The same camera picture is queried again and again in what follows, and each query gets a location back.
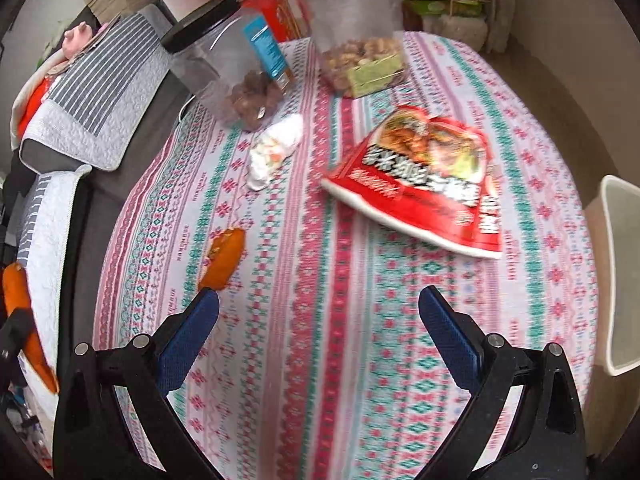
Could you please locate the jar with blue label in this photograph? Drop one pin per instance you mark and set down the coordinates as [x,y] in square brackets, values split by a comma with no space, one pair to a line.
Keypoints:
[228,58]

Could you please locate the grey sofa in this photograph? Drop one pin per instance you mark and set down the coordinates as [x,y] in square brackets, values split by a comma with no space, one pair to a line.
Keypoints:
[66,221]

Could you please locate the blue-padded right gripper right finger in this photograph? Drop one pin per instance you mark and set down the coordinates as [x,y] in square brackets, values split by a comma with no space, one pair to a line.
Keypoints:
[546,439]

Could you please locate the red cardboard box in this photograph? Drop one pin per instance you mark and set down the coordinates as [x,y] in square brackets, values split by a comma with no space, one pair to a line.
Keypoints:
[279,16]

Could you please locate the striped grey sofa cover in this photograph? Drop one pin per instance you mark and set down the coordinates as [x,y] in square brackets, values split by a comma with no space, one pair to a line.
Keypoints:
[93,109]

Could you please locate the jar of nuts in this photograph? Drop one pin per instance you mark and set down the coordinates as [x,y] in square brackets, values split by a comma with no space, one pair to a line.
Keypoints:
[360,43]

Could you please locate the white plastic trash bin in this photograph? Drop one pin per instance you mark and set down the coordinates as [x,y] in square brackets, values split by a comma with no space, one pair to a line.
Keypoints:
[613,223]

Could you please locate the orange peel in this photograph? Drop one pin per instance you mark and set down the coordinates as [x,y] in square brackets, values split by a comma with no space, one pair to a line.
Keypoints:
[223,258]

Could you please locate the crumpled white tissue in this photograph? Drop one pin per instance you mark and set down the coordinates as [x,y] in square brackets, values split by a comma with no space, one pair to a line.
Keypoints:
[277,143]

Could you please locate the red snack package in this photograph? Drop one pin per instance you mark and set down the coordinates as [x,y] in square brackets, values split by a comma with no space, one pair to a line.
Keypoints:
[427,176]

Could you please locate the patterned pink tablecloth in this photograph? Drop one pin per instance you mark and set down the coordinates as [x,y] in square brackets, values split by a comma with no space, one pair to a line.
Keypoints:
[319,366]

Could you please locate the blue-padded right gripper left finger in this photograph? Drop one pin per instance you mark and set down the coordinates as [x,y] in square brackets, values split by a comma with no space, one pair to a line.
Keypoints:
[91,437]

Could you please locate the pink plush toy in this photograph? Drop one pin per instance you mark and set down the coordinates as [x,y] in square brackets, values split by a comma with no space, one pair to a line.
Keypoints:
[75,39]

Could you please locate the white sack on floor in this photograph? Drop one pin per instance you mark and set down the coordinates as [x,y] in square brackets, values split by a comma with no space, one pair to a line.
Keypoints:
[471,31]

